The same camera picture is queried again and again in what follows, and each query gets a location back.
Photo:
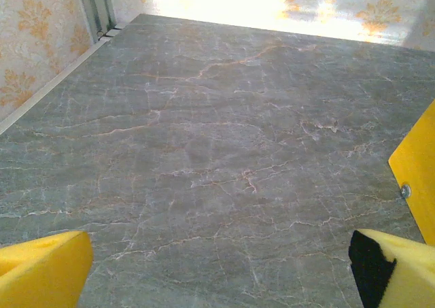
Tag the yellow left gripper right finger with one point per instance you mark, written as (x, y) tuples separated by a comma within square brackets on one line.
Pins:
[(408, 277)]

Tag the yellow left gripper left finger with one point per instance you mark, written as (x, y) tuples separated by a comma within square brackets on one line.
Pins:
[(40, 277)]

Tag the yellow shelf, blue and pink boards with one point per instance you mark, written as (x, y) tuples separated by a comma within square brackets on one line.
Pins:
[(418, 172)]

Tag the aluminium table edge rail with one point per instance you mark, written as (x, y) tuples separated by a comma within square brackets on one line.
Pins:
[(51, 85)]

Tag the aluminium frame post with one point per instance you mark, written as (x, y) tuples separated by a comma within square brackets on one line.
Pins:
[(96, 9)]

